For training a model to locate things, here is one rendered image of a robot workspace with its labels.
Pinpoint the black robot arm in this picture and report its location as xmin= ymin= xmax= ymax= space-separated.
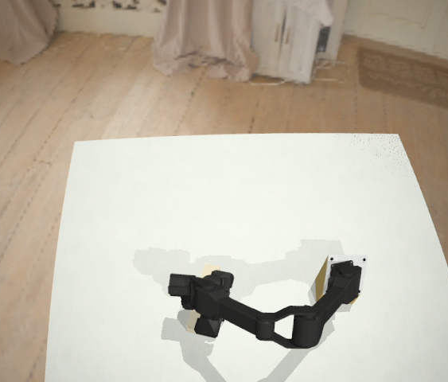
xmin=168 ymin=260 xmax=362 ymax=349

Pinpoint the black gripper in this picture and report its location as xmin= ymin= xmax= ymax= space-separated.
xmin=194 ymin=270 xmax=234 ymax=338

